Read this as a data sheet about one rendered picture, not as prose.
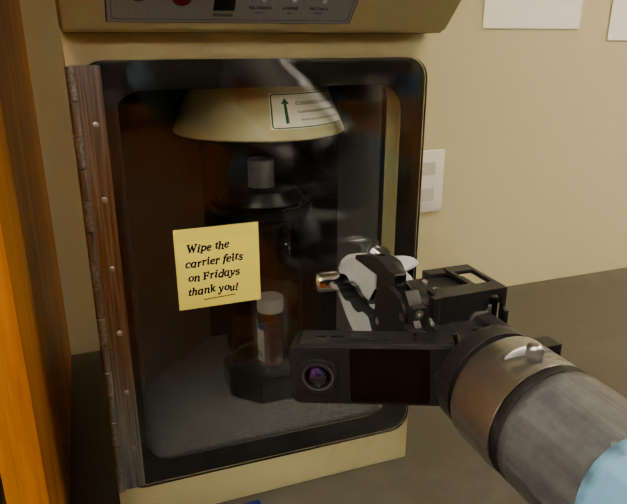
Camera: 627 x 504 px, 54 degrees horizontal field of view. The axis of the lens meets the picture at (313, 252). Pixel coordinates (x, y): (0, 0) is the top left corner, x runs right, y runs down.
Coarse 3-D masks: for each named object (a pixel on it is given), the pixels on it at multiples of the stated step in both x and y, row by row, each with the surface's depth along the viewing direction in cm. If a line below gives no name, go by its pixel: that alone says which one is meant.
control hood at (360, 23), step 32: (64, 0) 42; (96, 0) 42; (384, 0) 49; (416, 0) 50; (448, 0) 51; (256, 32) 50; (288, 32) 50; (320, 32) 51; (352, 32) 52; (384, 32) 53; (416, 32) 54
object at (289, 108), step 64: (128, 64) 48; (192, 64) 49; (256, 64) 51; (320, 64) 53; (384, 64) 55; (128, 128) 49; (192, 128) 51; (256, 128) 53; (320, 128) 55; (384, 128) 57; (128, 192) 51; (192, 192) 52; (256, 192) 54; (320, 192) 56; (384, 192) 59; (128, 256) 52; (320, 256) 59; (128, 320) 54; (192, 320) 56; (256, 320) 58; (320, 320) 61; (192, 384) 58; (256, 384) 61; (192, 448) 60; (256, 448) 63
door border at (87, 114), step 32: (96, 96) 47; (96, 128) 48; (96, 160) 49; (96, 192) 50; (96, 224) 50; (96, 256) 51; (128, 352) 55; (128, 384) 56; (128, 416) 57; (128, 448) 58; (128, 480) 59
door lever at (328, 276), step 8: (376, 248) 60; (384, 248) 60; (320, 272) 55; (328, 272) 55; (336, 272) 55; (320, 280) 54; (328, 280) 54; (336, 280) 54; (344, 280) 54; (320, 288) 54; (328, 288) 54; (336, 288) 54; (344, 288) 55
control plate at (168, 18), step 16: (112, 0) 43; (128, 0) 43; (144, 0) 43; (160, 0) 44; (192, 0) 44; (208, 0) 45; (240, 0) 45; (256, 0) 46; (272, 0) 46; (288, 0) 47; (304, 0) 47; (336, 0) 48; (352, 0) 48; (112, 16) 44; (128, 16) 44; (144, 16) 45; (160, 16) 45; (176, 16) 45; (192, 16) 46; (208, 16) 46; (224, 16) 46; (240, 16) 47; (256, 16) 47; (272, 16) 48; (288, 16) 48; (304, 16) 48; (320, 16) 49; (336, 16) 49
